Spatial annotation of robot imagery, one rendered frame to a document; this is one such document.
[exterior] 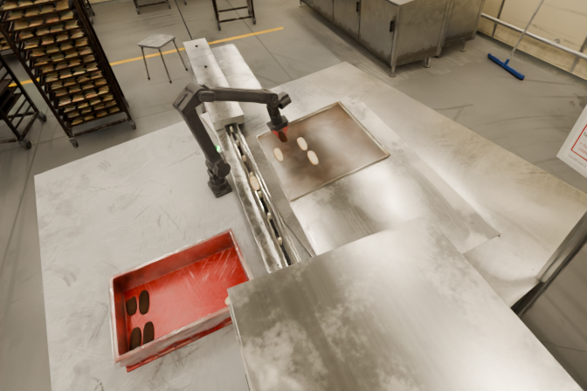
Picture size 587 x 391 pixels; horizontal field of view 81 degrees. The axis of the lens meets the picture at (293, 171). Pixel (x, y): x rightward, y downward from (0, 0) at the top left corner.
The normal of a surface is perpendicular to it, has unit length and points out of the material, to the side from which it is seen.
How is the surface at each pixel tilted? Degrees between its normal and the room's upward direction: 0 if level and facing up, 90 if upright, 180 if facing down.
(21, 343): 0
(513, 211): 0
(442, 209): 10
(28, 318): 0
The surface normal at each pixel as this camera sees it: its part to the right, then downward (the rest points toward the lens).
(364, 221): -0.23, -0.67
